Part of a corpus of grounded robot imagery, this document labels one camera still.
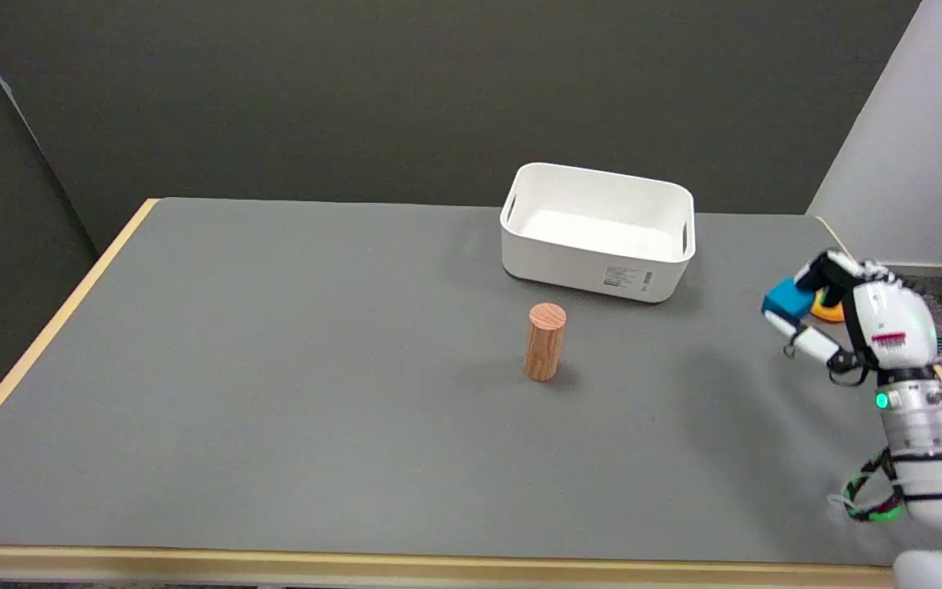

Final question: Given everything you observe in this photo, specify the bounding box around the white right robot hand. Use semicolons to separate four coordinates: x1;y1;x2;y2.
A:
763;250;941;388

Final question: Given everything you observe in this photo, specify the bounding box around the blue cube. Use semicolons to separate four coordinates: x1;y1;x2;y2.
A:
761;278;815;321

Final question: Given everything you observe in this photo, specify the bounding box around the white plastic box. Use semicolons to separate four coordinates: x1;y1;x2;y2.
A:
500;162;697;303

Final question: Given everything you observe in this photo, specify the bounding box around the wooden cylinder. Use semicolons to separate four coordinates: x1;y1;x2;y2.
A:
525;303;567;382

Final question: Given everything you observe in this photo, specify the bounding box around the orange yellow ring object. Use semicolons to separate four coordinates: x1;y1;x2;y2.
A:
810;288;846;324

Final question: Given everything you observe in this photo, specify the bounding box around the black green robot cable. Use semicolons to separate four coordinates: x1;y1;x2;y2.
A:
828;448;905;523

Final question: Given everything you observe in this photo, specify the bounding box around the white wall panel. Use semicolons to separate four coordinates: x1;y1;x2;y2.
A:
805;0;942;269

